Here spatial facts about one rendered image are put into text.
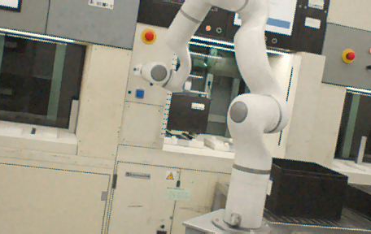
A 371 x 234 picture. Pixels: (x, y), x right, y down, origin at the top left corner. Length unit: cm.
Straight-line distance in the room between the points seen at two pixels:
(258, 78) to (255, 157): 25
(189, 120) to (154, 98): 31
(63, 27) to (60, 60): 48
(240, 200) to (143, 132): 77
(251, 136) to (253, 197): 20
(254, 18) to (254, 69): 18
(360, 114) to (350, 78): 63
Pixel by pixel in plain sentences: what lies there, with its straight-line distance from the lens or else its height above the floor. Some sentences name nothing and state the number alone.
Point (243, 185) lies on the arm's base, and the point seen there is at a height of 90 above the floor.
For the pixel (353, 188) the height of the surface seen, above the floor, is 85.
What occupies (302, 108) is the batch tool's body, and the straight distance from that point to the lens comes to 238.
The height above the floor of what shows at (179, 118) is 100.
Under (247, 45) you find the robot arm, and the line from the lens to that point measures 160.
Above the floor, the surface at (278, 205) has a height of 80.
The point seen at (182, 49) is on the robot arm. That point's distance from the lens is 183.
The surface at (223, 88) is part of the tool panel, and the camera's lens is 322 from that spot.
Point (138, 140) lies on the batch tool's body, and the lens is 221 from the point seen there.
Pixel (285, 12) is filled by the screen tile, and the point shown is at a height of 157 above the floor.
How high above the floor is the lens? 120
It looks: 5 degrees down
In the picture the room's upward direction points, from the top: 9 degrees clockwise
